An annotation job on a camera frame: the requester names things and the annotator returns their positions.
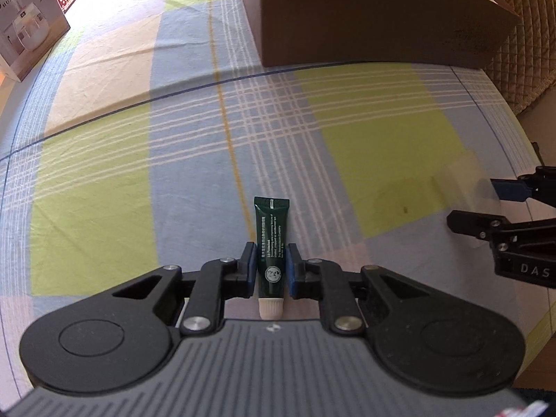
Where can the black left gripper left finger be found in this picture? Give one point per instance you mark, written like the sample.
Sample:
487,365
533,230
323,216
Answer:
209,288

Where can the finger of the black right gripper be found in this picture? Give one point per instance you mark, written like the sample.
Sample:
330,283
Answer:
477,225
540,186

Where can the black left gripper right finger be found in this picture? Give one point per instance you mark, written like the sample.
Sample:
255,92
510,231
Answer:
335,290

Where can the dark green small tube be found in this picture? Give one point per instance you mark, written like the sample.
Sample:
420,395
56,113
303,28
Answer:
271,230

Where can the clear plastic lid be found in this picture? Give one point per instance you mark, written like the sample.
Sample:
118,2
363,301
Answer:
465,185

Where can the quilted brown chair cover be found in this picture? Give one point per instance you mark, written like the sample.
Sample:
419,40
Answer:
523,69

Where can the plaid tablecloth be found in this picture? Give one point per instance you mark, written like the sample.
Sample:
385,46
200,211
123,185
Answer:
144,136

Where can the brown cardboard storage box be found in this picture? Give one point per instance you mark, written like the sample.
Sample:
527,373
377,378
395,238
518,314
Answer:
461,33

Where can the white humidifier box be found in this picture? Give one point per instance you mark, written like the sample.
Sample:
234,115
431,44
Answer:
29,28

